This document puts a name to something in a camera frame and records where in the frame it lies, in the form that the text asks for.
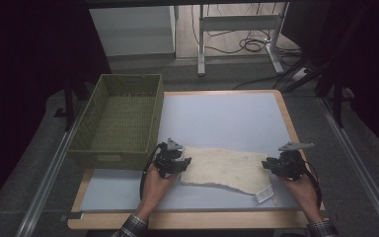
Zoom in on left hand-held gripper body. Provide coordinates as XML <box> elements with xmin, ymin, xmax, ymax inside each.
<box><xmin>152</xmin><ymin>137</ymin><xmax>192</xmax><ymax>180</ymax></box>

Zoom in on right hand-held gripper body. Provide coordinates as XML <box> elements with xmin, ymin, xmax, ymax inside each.
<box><xmin>269</xmin><ymin>141</ymin><xmax>316</xmax><ymax>182</ymax></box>

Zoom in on cream knitted cloth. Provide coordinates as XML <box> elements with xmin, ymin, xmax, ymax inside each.
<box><xmin>179</xmin><ymin>145</ymin><xmax>276</xmax><ymax>205</ymax></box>

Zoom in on person's right hand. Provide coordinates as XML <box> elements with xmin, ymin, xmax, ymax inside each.
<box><xmin>276</xmin><ymin>171</ymin><xmax>324</xmax><ymax>221</ymax></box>

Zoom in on person's left hand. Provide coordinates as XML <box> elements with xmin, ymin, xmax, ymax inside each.
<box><xmin>137</xmin><ymin>163</ymin><xmax>180</xmax><ymax>216</ymax></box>

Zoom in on green plastic basket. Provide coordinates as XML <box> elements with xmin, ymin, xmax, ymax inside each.
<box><xmin>66</xmin><ymin>73</ymin><xmax>165</xmax><ymax>172</ymax></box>

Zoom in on black stand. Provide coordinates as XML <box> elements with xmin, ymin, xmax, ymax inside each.
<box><xmin>315</xmin><ymin>64</ymin><xmax>357</xmax><ymax>129</ymax></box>
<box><xmin>53</xmin><ymin>76</ymin><xmax>91</xmax><ymax>132</ymax></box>

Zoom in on white power strip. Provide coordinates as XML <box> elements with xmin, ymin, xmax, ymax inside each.
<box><xmin>290</xmin><ymin>66</ymin><xmax>311</xmax><ymax>82</ymax></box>

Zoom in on white cabinet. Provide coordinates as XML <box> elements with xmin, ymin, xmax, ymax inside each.
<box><xmin>89</xmin><ymin>5</ymin><xmax>178</xmax><ymax>57</ymax></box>

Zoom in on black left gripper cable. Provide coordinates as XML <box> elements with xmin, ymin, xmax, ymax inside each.
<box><xmin>139</xmin><ymin>142</ymin><xmax>166</xmax><ymax>200</ymax></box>

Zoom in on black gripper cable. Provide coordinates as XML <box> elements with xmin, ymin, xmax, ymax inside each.
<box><xmin>139</xmin><ymin>142</ymin><xmax>166</xmax><ymax>200</ymax></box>
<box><xmin>303</xmin><ymin>160</ymin><xmax>323</xmax><ymax>209</ymax></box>

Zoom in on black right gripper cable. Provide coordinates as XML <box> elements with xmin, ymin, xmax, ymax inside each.
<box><xmin>303</xmin><ymin>160</ymin><xmax>323</xmax><ymax>209</ymax></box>

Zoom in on metal floor rail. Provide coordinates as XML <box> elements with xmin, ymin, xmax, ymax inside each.
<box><xmin>317</xmin><ymin>96</ymin><xmax>379</xmax><ymax>237</ymax></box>
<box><xmin>14</xmin><ymin>101</ymin><xmax>91</xmax><ymax>237</ymax></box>

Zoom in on black floor cables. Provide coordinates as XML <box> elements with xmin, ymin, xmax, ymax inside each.
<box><xmin>190</xmin><ymin>3</ymin><xmax>303</xmax><ymax>56</ymax></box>

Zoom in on grey metal desk frame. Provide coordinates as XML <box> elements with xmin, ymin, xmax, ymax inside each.
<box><xmin>196</xmin><ymin>2</ymin><xmax>291</xmax><ymax>78</ymax></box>

